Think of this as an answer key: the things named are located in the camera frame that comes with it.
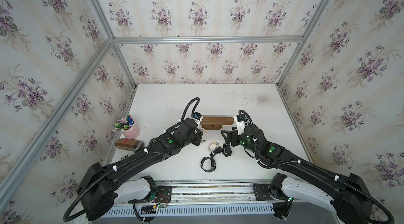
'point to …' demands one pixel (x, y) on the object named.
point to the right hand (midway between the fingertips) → (229, 131)
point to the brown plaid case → (129, 144)
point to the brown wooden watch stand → (215, 122)
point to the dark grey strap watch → (218, 151)
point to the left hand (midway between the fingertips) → (201, 131)
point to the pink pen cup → (132, 133)
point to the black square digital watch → (226, 150)
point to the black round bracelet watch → (213, 164)
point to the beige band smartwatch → (212, 146)
